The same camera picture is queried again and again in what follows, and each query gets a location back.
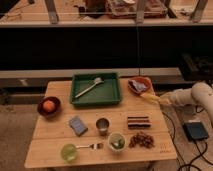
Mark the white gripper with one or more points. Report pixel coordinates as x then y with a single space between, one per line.
165 100

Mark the yellow banana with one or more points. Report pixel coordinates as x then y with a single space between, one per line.
150 97

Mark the grey cloth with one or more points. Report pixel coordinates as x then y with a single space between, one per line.
139 87

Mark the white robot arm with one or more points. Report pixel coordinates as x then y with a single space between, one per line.
200 94

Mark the white bowl with greens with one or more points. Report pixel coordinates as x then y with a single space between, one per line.
116 142

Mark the dark red bowl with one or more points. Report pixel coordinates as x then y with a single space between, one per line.
43 112

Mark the black pedal box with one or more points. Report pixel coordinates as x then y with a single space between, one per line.
195 131

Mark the striped brown block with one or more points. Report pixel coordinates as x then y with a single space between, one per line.
138 122

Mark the green plastic tray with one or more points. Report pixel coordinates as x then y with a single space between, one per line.
106 93

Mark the small metal cup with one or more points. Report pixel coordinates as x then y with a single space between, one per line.
102 125

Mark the metal fork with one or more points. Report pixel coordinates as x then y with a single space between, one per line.
92 146

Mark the blue sponge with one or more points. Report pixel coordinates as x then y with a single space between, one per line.
78 126

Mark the green plastic cup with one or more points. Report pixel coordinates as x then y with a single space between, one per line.
69 152

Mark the orange fruit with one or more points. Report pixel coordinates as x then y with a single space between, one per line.
48 106

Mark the wooden shelf rail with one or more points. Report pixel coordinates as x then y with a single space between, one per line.
107 23

